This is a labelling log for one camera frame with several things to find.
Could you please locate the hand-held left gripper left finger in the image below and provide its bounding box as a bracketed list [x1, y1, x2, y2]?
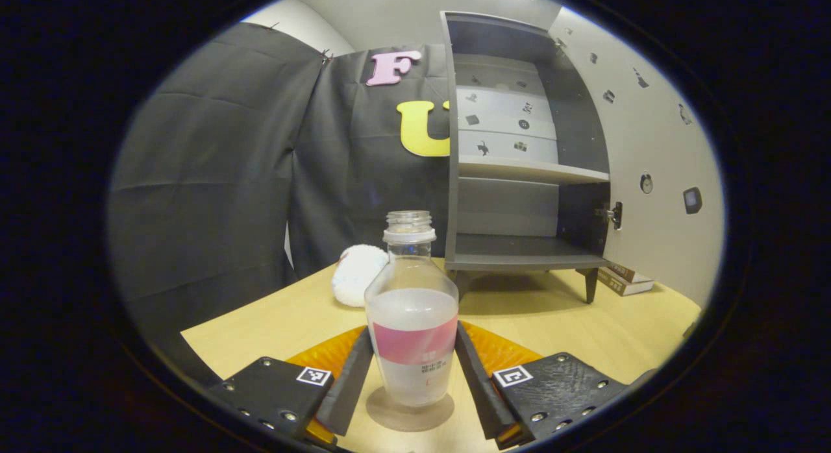
[206, 326, 375, 444]

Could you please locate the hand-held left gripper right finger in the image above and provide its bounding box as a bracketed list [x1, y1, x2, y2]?
[454, 321, 630, 448]

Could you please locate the round brown coaster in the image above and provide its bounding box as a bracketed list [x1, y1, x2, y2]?
[366, 386, 455, 433]

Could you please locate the clear bottle with pink label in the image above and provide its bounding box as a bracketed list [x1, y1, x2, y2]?
[364, 210, 460, 408]

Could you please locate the dark grey cabinet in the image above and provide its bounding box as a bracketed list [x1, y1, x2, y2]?
[440, 10, 614, 304]

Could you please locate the light grey cabinet door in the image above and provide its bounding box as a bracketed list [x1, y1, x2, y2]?
[549, 5, 726, 309]

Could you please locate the grey cabinet shelf board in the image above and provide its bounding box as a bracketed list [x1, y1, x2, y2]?
[458, 156, 611, 185]

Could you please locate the white plush toy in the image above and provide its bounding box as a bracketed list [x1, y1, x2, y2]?
[331, 244, 390, 308]

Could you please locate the tan book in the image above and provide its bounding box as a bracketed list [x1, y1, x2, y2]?
[597, 268, 655, 297]

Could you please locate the brown book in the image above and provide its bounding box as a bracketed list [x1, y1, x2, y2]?
[605, 262, 653, 284]

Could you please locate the black backdrop cloth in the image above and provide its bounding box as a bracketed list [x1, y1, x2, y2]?
[107, 21, 452, 382]

